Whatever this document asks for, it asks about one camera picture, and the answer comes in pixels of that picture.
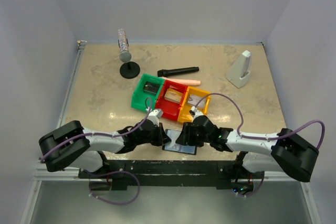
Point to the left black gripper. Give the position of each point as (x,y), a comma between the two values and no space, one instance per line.
(161,138)

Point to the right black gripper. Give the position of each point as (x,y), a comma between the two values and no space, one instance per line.
(185,137)

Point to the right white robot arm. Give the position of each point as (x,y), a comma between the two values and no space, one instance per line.
(285,151)

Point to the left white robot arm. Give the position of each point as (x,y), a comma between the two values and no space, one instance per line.
(73,145)

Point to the silver VIP card stack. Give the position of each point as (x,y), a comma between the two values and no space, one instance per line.
(193,100)

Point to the black card stack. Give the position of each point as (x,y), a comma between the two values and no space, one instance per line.
(151,88)

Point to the gold card stack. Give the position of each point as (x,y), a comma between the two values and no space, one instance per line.
(173,95)

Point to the yellow plastic bin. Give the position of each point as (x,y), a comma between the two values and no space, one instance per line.
(184,115)

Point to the red plastic bin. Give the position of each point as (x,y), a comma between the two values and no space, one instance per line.
(170,110)

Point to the green plastic bin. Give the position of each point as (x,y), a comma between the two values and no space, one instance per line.
(139,97)

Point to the black microphone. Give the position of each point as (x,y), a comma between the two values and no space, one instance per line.
(176,72)

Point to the black round microphone stand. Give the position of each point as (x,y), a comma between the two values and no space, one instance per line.
(129,70)

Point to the glitter microphone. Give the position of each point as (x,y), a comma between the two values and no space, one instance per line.
(125,55)

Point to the white wedge charging dock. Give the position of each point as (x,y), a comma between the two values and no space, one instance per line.
(239,73)

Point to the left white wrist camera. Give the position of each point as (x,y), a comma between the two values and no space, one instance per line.
(154,115)

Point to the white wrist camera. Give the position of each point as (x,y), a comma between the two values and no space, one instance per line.
(194,112)
(154,115)

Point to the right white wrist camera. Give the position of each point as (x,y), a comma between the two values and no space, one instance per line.
(194,112)

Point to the aluminium frame rail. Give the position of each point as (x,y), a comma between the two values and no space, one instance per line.
(36,182)

